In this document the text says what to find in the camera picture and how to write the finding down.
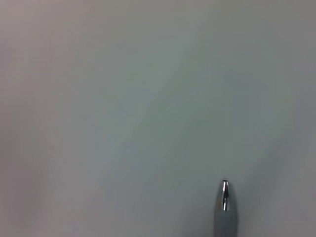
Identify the grey ballpoint pen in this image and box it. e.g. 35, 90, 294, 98
213, 179, 239, 237

